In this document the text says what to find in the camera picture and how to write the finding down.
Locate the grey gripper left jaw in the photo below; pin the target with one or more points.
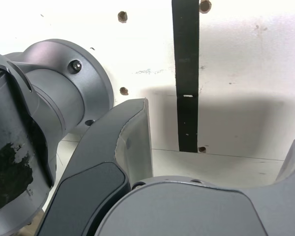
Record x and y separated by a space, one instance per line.
98 152

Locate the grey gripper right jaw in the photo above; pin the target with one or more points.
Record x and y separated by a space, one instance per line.
186 211

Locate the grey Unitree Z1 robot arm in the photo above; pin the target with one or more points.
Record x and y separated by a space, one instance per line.
51 98

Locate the black tape strip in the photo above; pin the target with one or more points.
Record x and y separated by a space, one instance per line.
186 49

